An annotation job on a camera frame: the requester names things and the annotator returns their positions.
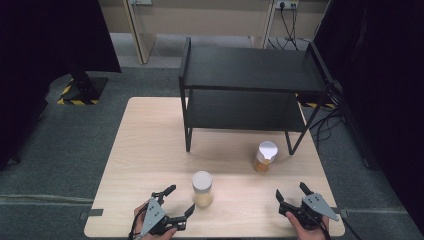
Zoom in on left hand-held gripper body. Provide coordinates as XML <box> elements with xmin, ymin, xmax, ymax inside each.
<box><xmin>139</xmin><ymin>197</ymin><xmax>178</xmax><ymax>237</ymax></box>

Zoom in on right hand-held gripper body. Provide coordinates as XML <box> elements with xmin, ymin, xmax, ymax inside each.
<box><xmin>293</xmin><ymin>193</ymin><xmax>340</xmax><ymax>231</ymax></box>

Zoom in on jar with round white lid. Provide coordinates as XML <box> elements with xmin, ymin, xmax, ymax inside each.
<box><xmin>191</xmin><ymin>170</ymin><xmax>214</xmax><ymax>209</ymax></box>

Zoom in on jar with white spout lid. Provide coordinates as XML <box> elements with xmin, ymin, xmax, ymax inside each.
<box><xmin>252</xmin><ymin>140</ymin><xmax>279</xmax><ymax>175</ymax></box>

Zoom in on black two-tier shelf rack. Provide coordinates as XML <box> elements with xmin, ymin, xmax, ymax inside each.
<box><xmin>178</xmin><ymin>36</ymin><xmax>336</xmax><ymax>156</ymax></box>

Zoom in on person's left hand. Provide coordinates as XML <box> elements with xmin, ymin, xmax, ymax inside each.
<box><xmin>132</xmin><ymin>202</ymin><xmax>178</xmax><ymax>240</ymax></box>

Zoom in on person's right hand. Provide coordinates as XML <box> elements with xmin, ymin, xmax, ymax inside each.
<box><xmin>285</xmin><ymin>211</ymin><xmax>331</xmax><ymax>240</ymax></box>

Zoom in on striped stand base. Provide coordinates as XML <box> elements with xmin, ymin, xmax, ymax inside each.
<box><xmin>294</xmin><ymin>92</ymin><xmax>338</xmax><ymax>110</ymax></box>

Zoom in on dark curtain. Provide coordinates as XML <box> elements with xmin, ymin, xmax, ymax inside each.
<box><xmin>0</xmin><ymin>0</ymin><xmax>122</xmax><ymax>172</ymax></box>
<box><xmin>312</xmin><ymin>0</ymin><xmax>424</xmax><ymax>236</ymax></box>

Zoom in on black stand with striped base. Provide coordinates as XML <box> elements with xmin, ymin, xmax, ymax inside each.
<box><xmin>56</xmin><ymin>68</ymin><xmax>110</xmax><ymax>107</ymax></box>

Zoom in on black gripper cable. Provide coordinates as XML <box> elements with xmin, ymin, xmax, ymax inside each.
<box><xmin>319</xmin><ymin>215</ymin><xmax>364</xmax><ymax>240</ymax></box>
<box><xmin>127</xmin><ymin>202</ymin><xmax>149</xmax><ymax>240</ymax></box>

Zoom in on black floor cables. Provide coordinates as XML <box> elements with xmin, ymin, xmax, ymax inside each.
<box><xmin>308</xmin><ymin>81</ymin><xmax>346</xmax><ymax>153</ymax></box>

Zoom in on black plugged cable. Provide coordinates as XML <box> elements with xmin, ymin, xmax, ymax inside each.
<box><xmin>279</xmin><ymin>3</ymin><xmax>300</xmax><ymax>52</ymax></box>
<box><xmin>289</xmin><ymin>3</ymin><xmax>313</xmax><ymax>44</ymax></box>

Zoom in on white wall socket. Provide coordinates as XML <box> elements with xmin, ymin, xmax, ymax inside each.
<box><xmin>274</xmin><ymin>0</ymin><xmax>300</xmax><ymax>10</ymax></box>

